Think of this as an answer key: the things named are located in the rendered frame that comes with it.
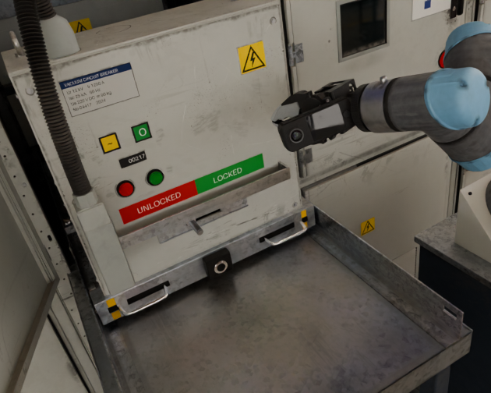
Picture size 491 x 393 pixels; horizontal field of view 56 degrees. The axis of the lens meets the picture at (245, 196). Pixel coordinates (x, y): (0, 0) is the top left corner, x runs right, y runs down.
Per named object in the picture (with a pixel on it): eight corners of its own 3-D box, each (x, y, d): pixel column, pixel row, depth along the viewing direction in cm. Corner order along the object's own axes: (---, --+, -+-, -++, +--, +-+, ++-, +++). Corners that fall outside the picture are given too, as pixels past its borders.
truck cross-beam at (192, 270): (316, 224, 115) (313, 204, 112) (103, 326, 97) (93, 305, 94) (304, 216, 119) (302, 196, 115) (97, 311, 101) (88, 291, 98)
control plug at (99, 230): (136, 285, 85) (107, 207, 75) (111, 298, 83) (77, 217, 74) (125, 263, 91) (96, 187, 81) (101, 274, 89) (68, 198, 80)
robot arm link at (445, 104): (485, 142, 58) (454, 109, 53) (408, 144, 67) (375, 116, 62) (500, 87, 60) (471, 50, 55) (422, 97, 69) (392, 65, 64)
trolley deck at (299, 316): (469, 352, 87) (473, 330, 84) (160, 559, 66) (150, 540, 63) (279, 201, 140) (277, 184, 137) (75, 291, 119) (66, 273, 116)
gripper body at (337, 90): (338, 122, 82) (397, 118, 72) (307, 143, 78) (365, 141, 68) (326, 81, 79) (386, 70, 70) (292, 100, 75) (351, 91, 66)
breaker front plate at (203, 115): (304, 214, 112) (281, 4, 86) (109, 303, 96) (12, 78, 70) (301, 211, 113) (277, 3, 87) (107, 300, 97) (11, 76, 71)
